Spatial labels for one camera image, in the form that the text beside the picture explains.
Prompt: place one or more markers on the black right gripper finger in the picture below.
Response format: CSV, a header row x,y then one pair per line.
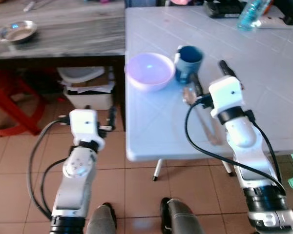
x,y
196,84
228,69

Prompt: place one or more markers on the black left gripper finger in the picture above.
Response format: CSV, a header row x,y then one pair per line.
x,y
113,118
87,107

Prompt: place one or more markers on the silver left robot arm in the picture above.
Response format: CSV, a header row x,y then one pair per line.
x,y
74,185

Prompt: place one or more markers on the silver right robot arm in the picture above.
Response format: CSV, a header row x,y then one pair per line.
x,y
246,146

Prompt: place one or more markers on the white plastic bin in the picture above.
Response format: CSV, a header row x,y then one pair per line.
x,y
90,100

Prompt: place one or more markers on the blue cup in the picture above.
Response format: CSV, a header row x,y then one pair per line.
x,y
187,66

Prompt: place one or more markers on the white round plastic lid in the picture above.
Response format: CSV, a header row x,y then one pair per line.
x,y
80,74

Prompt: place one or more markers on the purple plastic bowl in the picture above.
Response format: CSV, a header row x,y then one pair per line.
x,y
149,73

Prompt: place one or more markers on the clear blue water bottle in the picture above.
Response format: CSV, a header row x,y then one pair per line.
x,y
251,14

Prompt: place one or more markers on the black box device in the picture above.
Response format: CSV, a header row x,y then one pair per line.
x,y
224,9

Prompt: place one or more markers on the white table leg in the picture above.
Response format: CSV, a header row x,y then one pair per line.
x,y
157,169
227,168

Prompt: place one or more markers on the white power strip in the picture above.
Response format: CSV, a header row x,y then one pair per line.
x,y
278,22

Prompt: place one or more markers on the grey wooden counter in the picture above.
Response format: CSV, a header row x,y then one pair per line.
x,y
68,34

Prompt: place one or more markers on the red plastic stool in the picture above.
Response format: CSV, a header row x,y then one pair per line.
x,y
5,92

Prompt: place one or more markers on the large black object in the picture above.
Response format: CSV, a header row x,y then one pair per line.
x,y
289,9

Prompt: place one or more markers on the grey robot left leg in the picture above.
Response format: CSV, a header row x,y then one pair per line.
x,y
101,222

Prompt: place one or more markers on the grey robot leg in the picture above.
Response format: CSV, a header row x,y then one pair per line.
x,y
180,219
101,222

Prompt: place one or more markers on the round metal dish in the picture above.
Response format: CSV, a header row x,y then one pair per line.
x,y
17,32

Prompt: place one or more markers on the grey robot right leg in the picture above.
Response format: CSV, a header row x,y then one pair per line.
x,y
180,219

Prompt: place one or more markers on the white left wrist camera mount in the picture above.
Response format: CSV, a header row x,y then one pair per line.
x,y
84,124

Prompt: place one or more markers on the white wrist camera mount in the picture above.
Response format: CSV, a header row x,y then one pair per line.
x,y
84,124
225,95

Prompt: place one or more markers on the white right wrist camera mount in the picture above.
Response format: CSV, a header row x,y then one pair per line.
x,y
225,95

